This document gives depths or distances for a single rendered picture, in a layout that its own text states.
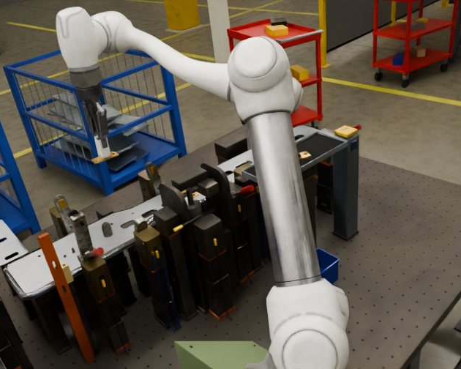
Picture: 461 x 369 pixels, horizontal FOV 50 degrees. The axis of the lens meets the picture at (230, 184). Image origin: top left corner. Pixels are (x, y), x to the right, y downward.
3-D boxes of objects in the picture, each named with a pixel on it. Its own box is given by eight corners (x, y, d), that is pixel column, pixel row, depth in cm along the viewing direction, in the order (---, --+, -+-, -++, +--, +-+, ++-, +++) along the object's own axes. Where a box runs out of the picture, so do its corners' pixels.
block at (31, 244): (58, 290, 189) (34, 230, 175) (70, 304, 181) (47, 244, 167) (39, 299, 186) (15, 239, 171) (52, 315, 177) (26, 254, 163)
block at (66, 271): (95, 345, 162) (64, 259, 144) (99, 351, 160) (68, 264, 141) (85, 351, 160) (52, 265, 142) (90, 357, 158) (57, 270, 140)
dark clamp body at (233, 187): (239, 264, 190) (227, 179, 171) (260, 278, 182) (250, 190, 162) (225, 274, 186) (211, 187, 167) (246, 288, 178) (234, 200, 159)
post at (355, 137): (344, 225, 203) (344, 128, 181) (358, 232, 198) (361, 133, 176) (331, 233, 199) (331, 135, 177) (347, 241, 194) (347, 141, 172)
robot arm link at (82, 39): (89, 69, 136) (113, 56, 147) (75, 11, 129) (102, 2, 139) (56, 69, 139) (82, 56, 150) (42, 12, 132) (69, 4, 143)
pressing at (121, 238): (296, 123, 227) (296, 120, 226) (335, 135, 212) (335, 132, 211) (0, 269, 156) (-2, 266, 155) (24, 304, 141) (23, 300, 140)
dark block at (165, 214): (186, 304, 174) (165, 205, 153) (198, 314, 169) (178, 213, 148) (175, 311, 171) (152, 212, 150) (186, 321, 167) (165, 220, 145)
